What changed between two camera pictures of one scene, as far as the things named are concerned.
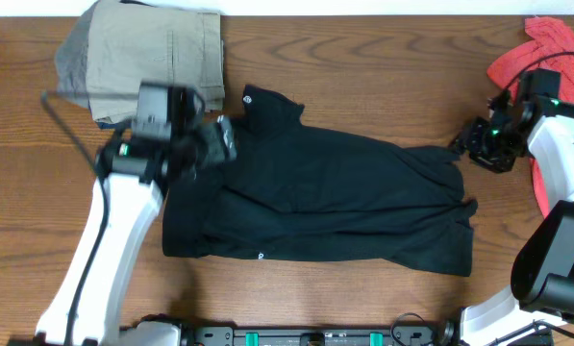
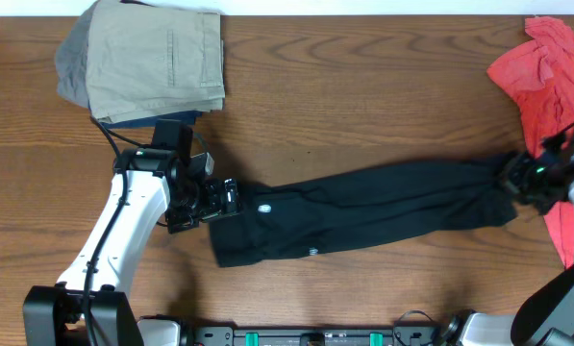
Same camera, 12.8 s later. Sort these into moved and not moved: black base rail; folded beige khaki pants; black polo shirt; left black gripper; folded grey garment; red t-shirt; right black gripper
Moved: left black gripper; black polo shirt; right black gripper
Not moved: folded grey garment; red t-shirt; black base rail; folded beige khaki pants
